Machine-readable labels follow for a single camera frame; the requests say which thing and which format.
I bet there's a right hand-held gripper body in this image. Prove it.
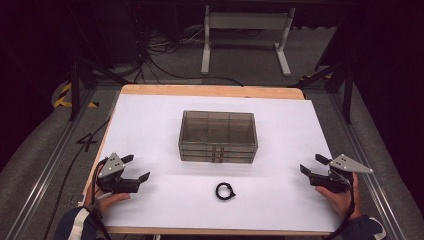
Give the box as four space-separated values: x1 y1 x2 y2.
308 153 374 194

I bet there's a black metal stand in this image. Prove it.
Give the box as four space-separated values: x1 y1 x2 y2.
68 59 129 122
288 59 355 125

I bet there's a clear grey drawer box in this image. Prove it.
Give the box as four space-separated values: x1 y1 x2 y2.
178 109 259 165

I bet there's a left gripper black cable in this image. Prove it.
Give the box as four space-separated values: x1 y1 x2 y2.
90 159 113 240

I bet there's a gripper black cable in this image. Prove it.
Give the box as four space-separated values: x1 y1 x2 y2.
321 173 356 240
90 159 113 240

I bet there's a person's left hand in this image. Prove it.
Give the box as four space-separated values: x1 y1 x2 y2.
84 189 132 216

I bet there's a yellow black floor tape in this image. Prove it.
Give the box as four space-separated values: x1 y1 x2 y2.
53 82 100 109

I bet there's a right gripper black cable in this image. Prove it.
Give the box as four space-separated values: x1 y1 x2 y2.
321 173 356 240

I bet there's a clear grey drawer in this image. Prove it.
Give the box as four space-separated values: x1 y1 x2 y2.
180 153 258 165
179 143 259 156

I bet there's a black ring bracelet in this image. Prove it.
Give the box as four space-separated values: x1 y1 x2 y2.
214 181 237 201

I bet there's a thin black floor cable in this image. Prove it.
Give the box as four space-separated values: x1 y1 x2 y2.
42 118 112 240

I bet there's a white metal stand frame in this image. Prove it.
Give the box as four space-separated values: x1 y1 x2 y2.
200 4 297 78

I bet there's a person's right hand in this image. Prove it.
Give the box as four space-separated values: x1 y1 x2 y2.
314 172 363 221

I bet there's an aluminium floor rail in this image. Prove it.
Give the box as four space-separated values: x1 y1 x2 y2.
328 93 406 240
4 88 98 240

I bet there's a white paper sheet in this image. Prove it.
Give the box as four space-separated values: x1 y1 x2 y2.
81 93 344 233

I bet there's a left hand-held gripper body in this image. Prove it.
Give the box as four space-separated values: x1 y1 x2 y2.
96 152 141 194

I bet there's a bundle of floor cables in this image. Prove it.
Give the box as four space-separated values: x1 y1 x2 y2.
133 26 208 68

